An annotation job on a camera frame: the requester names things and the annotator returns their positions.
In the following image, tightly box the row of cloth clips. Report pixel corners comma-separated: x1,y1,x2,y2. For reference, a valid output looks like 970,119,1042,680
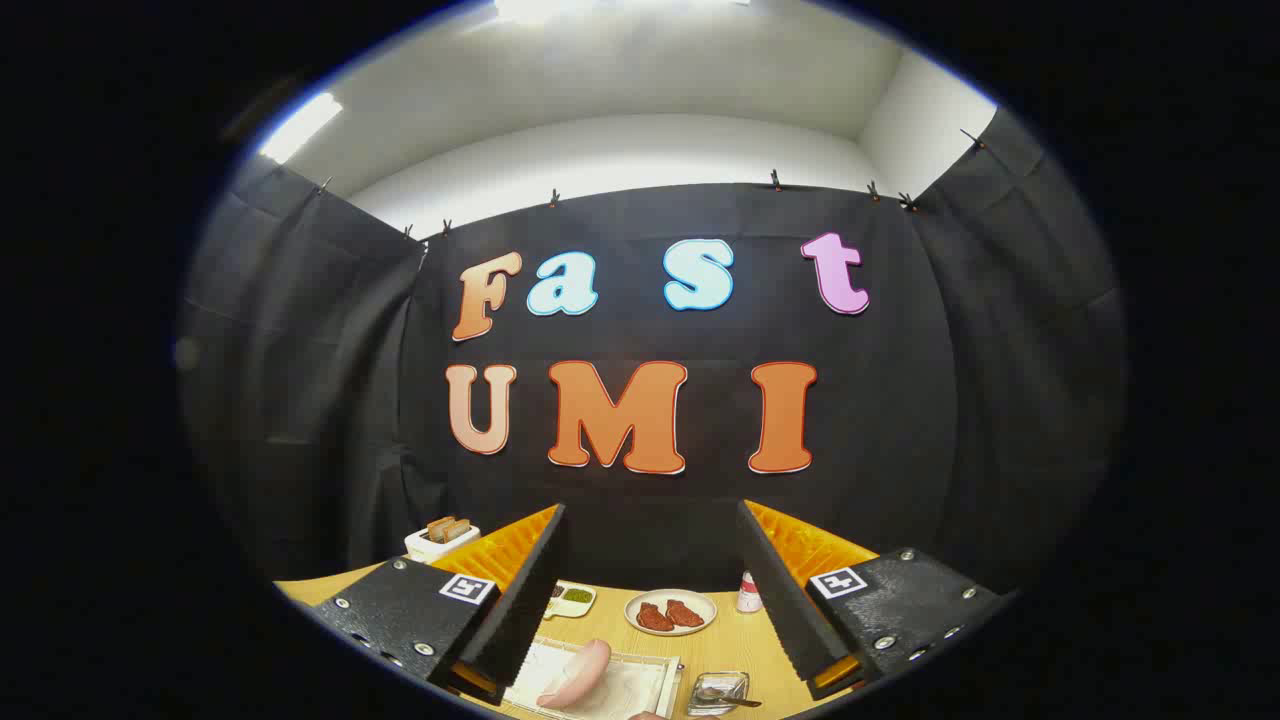
318,128,986,241

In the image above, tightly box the ceiling light panel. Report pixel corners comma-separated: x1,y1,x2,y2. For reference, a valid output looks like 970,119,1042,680
258,92,344,166
495,0,751,26

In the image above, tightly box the white drip tray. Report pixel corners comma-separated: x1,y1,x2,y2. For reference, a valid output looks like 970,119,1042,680
512,640,673,720

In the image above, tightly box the metal wire basket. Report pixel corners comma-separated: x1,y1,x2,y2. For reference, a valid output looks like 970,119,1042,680
687,672,751,717

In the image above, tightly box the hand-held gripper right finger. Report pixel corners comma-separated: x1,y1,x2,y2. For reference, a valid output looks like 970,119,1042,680
737,499,1006,701

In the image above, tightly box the beige round plate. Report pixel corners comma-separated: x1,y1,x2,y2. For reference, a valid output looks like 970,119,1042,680
625,589,718,637

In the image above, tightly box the black backdrop cloth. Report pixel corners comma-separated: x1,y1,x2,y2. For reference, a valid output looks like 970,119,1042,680
178,105,1129,601

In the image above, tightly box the white wire dish rack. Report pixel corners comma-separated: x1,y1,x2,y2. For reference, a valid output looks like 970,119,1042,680
505,635,686,720

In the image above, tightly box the white divided dish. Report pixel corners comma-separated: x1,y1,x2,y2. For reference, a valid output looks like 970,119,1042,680
545,582,598,619

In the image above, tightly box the pink plate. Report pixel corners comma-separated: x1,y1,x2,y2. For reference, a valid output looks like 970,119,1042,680
537,639,612,710

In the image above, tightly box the white toaster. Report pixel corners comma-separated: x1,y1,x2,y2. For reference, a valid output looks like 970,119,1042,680
405,525,481,566

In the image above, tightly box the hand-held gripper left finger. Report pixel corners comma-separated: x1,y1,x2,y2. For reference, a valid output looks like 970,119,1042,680
312,503,569,706

